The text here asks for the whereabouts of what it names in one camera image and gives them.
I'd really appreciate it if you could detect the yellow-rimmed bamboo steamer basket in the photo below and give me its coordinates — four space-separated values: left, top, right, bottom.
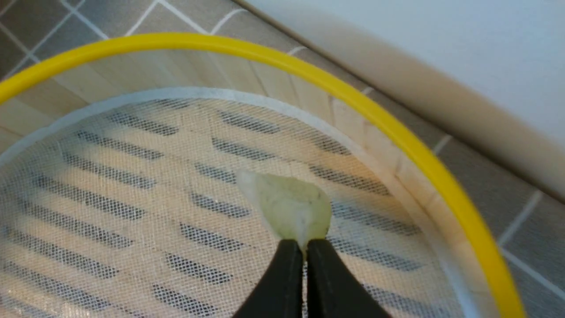
1 34 527 318

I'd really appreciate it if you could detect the white mesh steamer liner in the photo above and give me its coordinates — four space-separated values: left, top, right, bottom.
1 88 480 318

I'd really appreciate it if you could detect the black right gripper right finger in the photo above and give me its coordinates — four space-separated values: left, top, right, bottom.
307 239 391 318

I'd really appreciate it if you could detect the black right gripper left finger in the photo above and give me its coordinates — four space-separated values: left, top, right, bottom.
234 239 303 318

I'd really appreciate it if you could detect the grey checked tablecloth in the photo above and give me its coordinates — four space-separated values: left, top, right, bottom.
1 0 564 318

